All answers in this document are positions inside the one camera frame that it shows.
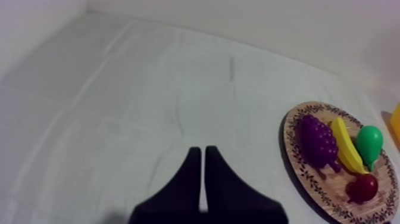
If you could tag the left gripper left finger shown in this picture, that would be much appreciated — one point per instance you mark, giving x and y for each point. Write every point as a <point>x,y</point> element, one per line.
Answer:
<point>178,195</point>

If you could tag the purple toy grapes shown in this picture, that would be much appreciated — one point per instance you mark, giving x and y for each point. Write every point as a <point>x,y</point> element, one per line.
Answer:
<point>318,142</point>

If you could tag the green toy pear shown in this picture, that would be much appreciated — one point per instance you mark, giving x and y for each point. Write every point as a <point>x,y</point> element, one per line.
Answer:
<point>369,142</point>

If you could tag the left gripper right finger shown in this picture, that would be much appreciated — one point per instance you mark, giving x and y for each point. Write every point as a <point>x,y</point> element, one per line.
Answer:
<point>231,194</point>

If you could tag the round wooden board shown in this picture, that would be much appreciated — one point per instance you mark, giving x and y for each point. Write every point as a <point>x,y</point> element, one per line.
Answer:
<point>339,184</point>

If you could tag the yellow plastic basket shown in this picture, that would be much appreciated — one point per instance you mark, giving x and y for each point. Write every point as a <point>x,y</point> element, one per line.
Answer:
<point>396,123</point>

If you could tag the small red fruit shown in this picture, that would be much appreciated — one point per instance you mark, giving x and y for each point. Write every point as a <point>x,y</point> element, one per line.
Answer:
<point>364,187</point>

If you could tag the yellow toy banana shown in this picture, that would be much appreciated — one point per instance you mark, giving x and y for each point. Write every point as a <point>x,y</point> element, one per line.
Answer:
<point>347,150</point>

